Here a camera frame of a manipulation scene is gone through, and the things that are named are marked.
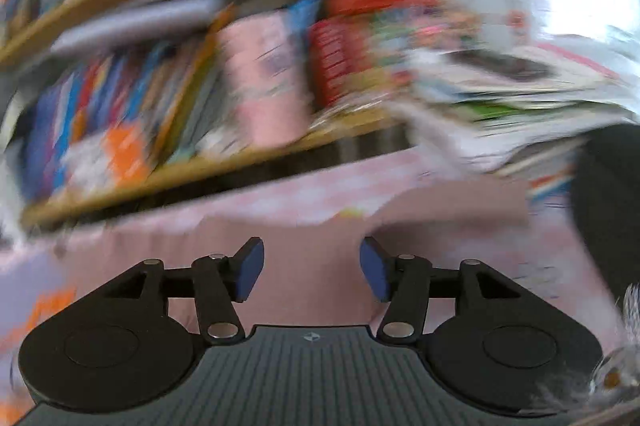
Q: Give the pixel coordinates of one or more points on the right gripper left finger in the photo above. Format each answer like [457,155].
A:
[136,337]

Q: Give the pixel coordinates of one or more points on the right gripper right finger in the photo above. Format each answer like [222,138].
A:
[486,339]

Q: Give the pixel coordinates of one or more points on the purple and pink sweater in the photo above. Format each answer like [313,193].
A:
[341,271]

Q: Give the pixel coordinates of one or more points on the upper orange white box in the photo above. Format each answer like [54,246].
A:
[108,159]

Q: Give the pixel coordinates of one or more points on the black round fabric object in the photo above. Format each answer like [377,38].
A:
[604,202]

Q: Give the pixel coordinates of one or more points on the pink cartoon table mat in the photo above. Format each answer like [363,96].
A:
[359,188]

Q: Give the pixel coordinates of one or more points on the stack of papers and notebooks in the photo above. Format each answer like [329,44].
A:
[465,120]

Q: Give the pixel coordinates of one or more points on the wooden bookshelf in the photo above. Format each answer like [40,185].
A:
[115,106]

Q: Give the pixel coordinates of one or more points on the pink sticker tumbler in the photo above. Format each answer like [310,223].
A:
[266,79]

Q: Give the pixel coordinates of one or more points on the white flat tablet stand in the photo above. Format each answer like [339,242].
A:
[134,25]

